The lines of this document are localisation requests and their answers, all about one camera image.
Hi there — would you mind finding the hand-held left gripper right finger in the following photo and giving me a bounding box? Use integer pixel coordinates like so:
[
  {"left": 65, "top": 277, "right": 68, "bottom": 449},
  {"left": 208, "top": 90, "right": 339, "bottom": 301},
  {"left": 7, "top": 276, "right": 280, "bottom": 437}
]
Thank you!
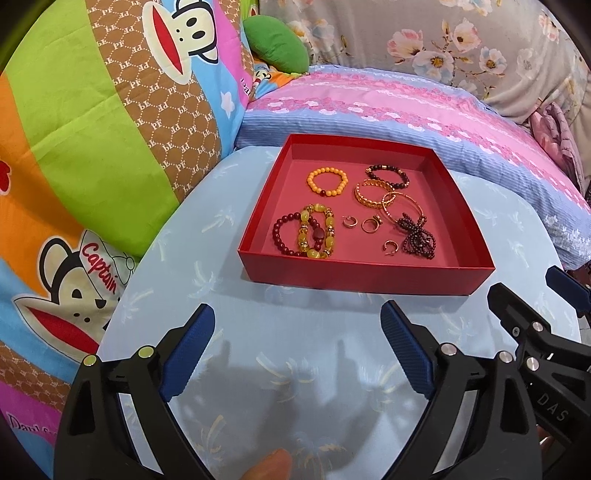
[{"left": 379, "top": 299, "right": 543, "bottom": 480}]

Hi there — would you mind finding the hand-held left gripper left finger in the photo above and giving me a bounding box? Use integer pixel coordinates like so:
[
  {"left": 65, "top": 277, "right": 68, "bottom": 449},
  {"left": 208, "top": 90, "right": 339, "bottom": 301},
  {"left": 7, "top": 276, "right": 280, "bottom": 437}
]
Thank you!
[{"left": 53, "top": 302, "right": 217, "bottom": 480}]

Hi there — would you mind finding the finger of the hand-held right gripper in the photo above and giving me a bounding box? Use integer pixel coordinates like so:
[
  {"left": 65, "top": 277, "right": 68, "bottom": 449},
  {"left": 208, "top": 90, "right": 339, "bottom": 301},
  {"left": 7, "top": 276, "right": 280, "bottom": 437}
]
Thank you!
[
  {"left": 487, "top": 282, "right": 557, "bottom": 354},
  {"left": 545, "top": 266, "right": 591, "bottom": 320}
]

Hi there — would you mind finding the purple bead string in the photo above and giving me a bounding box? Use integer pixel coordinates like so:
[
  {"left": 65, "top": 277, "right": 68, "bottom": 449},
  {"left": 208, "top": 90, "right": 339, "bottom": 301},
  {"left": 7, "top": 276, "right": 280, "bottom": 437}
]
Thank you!
[{"left": 392, "top": 212, "right": 437, "bottom": 259}]

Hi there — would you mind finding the red cardboard box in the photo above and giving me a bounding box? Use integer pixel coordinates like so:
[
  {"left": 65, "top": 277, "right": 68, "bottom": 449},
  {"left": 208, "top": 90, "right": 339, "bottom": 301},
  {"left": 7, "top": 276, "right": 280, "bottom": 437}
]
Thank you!
[{"left": 238, "top": 134, "right": 498, "bottom": 295}]

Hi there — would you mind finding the red bead bracelet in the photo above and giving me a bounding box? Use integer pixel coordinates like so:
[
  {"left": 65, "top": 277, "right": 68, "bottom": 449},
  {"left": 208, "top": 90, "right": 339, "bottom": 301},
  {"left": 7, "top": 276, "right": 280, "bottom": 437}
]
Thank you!
[{"left": 272, "top": 210, "right": 329, "bottom": 257}]

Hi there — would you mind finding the thin gold bangle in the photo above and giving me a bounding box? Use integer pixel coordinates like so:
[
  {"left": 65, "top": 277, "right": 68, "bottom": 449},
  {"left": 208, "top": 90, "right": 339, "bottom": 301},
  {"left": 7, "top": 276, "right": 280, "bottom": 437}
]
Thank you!
[{"left": 381, "top": 191, "right": 428, "bottom": 228}]

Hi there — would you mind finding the wide gold cuff bangle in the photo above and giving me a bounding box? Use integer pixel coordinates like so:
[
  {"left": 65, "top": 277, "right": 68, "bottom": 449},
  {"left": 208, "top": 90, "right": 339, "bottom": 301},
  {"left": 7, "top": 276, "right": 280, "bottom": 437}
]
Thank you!
[{"left": 355, "top": 179, "right": 394, "bottom": 210}]

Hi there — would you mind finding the yellow bead bracelet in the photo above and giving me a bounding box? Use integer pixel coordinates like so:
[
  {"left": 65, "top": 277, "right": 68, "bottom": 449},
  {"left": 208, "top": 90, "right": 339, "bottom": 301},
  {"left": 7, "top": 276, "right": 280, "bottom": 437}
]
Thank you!
[{"left": 295, "top": 206, "right": 339, "bottom": 260}]

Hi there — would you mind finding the person's right hand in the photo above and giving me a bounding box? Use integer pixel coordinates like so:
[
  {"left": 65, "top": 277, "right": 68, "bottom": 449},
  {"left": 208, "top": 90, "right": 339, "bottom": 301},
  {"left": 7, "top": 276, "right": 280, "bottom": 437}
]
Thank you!
[{"left": 537, "top": 425, "right": 563, "bottom": 463}]

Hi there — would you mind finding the person's left hand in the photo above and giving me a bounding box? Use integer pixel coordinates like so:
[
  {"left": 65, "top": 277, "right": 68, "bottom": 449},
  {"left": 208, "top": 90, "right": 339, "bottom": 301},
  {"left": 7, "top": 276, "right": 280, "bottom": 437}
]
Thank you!
[{"left": 233, "top": 450, "right": 293, "bottom": 480}]

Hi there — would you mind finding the pink crumpled cloth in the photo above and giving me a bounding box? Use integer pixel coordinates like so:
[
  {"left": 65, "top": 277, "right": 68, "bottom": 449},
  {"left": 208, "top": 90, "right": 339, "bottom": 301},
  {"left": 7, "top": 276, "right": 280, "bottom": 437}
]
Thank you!
[{"left": 529, "top": 102, "right": 591, "bottom": 195}]

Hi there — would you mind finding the pink blue striped pillow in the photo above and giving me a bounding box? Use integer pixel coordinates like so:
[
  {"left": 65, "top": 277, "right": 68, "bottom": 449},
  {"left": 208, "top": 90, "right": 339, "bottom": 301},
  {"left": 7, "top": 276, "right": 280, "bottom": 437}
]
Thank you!
[{"left": 235, "top": 65, "right": 591, "bottom": 271}]

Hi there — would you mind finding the colourful monkey cartoon pillow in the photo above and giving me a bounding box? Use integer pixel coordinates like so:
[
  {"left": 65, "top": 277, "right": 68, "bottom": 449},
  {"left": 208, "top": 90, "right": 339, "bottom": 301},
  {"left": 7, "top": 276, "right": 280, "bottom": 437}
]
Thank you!
[{"left": 0, "top": 0, "right": 296, "bottom": 480}]

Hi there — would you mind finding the grey floral sheet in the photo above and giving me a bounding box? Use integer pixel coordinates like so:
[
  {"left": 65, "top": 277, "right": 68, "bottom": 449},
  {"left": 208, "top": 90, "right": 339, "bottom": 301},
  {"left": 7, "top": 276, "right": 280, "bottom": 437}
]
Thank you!
[{"left": 259, "top": 0, "right": 591, "bottom": 126}]

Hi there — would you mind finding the green pillow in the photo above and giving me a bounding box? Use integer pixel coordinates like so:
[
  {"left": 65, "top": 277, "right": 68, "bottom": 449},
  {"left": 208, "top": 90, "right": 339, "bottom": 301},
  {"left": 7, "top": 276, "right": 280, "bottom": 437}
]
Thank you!
[{"left": 243, "top": 17, "right": 309, "bottom": 75}]

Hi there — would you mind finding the dark brown bead bracelet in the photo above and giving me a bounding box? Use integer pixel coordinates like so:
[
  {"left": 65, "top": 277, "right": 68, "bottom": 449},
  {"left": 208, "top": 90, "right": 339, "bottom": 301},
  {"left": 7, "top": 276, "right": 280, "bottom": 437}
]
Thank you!
[{"left": 366, "top": 163, "right": 411, "bottom": 190}]

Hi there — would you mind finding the orange bead bracelet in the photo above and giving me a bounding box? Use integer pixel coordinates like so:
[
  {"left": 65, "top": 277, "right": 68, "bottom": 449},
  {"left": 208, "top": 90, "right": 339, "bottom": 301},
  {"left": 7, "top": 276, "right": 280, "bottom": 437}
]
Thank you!
[{"left": 306, "top": 168, "right": 347, "bottom": 197}]

